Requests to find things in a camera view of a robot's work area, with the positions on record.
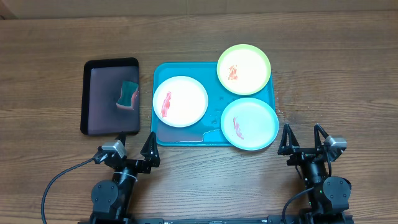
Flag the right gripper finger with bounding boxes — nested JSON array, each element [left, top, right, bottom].
[[314, 124, 329, 148], [277, 124, 300, 155]]

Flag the green pink sponge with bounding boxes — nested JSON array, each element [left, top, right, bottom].
[[116, 81, 139, 110]]

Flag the white plate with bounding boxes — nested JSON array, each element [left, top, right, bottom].
[[152, 76, 208, 128]]

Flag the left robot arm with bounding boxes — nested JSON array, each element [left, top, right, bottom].
[[88, 132, 160, 224]]

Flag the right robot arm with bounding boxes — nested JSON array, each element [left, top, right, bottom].
[[277, 124, 354, 224]]

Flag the black plastic tray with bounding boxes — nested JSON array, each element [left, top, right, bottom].
[[80, 57, 140, 136]]

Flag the teal plastic tray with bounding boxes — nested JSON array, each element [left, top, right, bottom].
[[150, 62, 276, 147]]

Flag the light blue plate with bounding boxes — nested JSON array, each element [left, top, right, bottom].
[[220, 98, 279, 151]]

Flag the yellow-green plate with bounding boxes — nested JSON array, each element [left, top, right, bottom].
[[216, 44, 271, 95]]

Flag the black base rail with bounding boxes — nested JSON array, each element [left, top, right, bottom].
[[77, 214, 354, 224]]

